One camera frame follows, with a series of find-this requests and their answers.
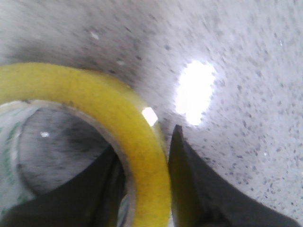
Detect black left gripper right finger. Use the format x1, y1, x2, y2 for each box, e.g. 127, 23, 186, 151
169, 125, 299, 227

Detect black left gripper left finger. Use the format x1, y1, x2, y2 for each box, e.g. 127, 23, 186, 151
0, 146, 125, 227

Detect yellow tape roll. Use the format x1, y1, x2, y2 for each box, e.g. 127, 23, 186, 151
0, 62, 171, 227

